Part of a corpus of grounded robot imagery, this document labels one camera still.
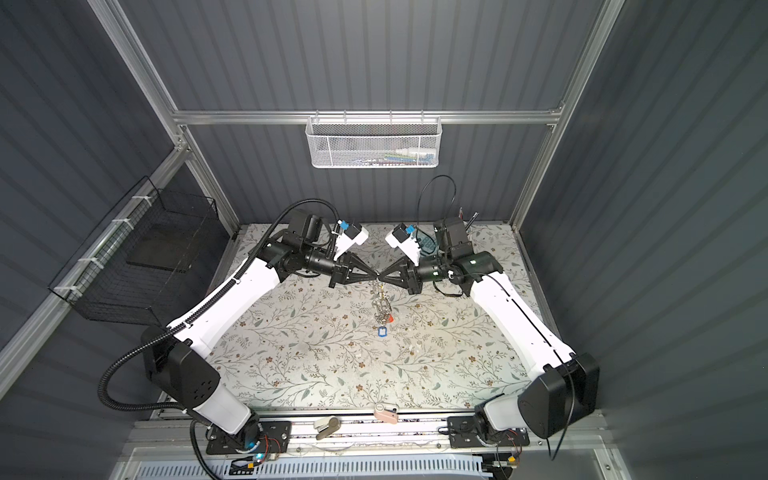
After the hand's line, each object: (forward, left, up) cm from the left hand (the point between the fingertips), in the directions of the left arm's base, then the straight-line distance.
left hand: (376, 277), depth 69 cm
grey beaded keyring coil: (+11, -1, -30) cm, 32 cm away
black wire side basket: (+10, +56, -1) cm, 57 cm away
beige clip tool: (-25, +14, -28) cm, 40 cm away
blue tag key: (-7, -1, -13) cm, 15 cm away
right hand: (-1, -2, 0) cm, 2 cm away
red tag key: (-5, -3, -11) cm, 12 cm away
